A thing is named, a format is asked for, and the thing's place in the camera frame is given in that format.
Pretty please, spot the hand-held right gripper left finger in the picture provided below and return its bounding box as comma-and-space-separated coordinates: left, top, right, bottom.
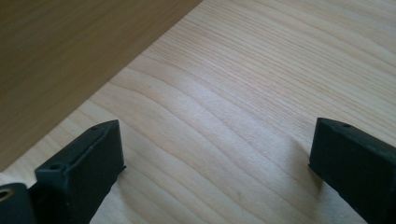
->
28, 119, 127, 224

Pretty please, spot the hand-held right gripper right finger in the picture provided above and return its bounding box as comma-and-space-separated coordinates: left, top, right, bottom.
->
308, 117, 396, 224

